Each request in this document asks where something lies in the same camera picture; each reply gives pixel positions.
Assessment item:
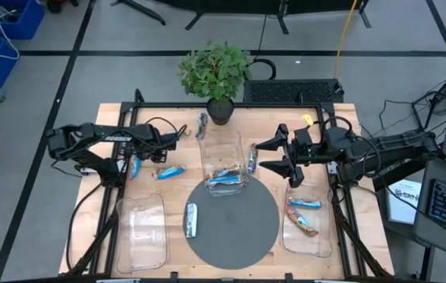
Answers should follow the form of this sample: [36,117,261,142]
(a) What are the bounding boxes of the black perforated metal case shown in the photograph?
[242,78,345,105]

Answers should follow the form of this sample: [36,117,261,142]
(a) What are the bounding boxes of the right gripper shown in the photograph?
[254,123,326,189]

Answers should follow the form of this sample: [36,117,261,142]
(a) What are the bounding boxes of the white paper sign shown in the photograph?
[386,178,423,226]

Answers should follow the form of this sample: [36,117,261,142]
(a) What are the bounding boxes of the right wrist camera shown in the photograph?
[295,127,313,147]

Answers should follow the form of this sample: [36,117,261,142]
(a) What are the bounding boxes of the green granola bar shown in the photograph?
[247,142,259,175]
[194,112,209,141]

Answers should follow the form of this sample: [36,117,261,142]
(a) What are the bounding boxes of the black partition panel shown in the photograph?
[110,0,373,36]

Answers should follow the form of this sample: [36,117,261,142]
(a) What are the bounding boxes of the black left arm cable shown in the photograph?
[143,116,189,151]

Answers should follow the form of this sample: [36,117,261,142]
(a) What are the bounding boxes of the yellow hanging cable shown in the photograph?
[332,0,359,79]

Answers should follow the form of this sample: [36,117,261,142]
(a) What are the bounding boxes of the black looped cable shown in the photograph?
[248,57,278,82]

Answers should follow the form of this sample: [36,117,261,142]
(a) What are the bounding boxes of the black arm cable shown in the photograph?
[143,116,189,151]
[319,116,383,180]

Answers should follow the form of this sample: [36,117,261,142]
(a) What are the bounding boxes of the blue white granola bar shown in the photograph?
[185,201,199,239]

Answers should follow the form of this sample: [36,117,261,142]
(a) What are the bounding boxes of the black metal table frame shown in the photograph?
[65,88,395,283]

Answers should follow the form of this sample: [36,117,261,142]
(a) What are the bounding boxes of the clear plastic bin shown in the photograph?
[197,130,250,197]
[115,192,169,274]
[281,179,334,259]

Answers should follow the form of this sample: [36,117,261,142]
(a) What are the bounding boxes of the blue granola bar orange ends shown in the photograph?
[206,163,244,178]

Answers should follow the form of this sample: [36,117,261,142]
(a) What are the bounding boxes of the green potted plant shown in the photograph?
[177,39,253,127]

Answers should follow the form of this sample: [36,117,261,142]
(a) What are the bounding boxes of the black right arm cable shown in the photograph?
[319,116,383,180]

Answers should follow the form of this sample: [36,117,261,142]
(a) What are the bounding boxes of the black wire fan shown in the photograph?
[411,74,446,130]

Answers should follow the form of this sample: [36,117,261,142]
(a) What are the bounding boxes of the blue granola bar red end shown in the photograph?
[287,197,323,210]

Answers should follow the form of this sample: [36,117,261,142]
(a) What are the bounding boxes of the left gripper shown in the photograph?
[143,124,189,164]

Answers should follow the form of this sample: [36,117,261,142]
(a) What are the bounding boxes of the black floor cable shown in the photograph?
[66,182,104,272]

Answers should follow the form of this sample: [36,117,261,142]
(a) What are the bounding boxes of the grey round woven placemat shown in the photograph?
[182,175,281,270]

